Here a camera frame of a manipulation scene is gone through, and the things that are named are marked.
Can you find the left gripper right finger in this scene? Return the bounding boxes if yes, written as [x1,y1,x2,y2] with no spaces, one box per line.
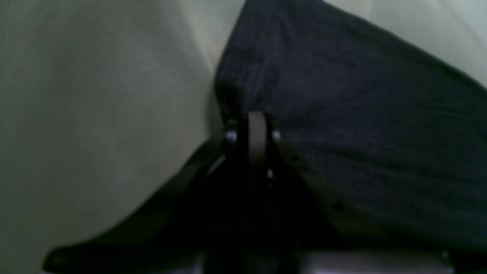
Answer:
[249,112,486,274]

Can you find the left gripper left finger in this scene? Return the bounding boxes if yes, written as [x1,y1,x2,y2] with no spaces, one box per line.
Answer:
[42,116,249,274]

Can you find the dark grey t-shirt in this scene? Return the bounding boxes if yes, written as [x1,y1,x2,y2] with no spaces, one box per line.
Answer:
[215,0,487,252]

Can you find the light green table cloth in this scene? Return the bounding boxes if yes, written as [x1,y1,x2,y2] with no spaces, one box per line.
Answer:
[1,0,486,274]

